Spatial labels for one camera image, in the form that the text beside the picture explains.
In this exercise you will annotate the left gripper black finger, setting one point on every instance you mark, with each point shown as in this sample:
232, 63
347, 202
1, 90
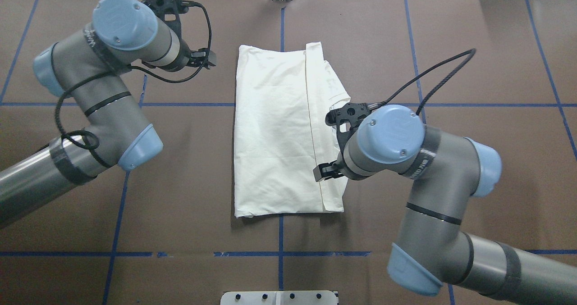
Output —
202, 58

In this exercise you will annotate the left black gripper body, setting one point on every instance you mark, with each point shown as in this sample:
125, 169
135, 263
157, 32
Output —
184, 61

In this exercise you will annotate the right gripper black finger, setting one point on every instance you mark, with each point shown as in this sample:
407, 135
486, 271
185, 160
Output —
326, 171

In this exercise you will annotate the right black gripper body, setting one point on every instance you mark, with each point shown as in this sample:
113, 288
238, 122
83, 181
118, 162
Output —
334, 168

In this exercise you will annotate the cream long-sleeve shirt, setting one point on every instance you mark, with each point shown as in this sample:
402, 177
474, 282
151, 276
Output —
280, 134

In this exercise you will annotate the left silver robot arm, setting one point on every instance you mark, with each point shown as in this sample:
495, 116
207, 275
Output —
100, 123

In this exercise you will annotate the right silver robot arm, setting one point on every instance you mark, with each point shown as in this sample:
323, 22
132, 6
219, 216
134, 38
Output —
431, 249

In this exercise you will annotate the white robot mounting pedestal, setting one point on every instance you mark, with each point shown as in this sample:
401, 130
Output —
308, 297

